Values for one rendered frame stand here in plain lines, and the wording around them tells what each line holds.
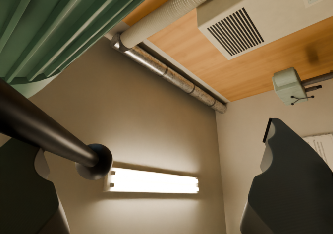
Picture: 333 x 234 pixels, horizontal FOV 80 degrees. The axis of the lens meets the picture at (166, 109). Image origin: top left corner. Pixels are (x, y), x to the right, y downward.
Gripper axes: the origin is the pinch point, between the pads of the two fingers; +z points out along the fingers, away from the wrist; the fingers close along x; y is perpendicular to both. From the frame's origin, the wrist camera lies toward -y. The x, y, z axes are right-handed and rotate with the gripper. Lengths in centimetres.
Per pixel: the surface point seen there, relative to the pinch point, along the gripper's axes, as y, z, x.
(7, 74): -1.0, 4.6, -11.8
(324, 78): 59, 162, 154
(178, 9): 1, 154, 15
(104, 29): -4.3, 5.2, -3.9
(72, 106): 67, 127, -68
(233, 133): 176, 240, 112
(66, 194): 109, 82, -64
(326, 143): 139, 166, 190
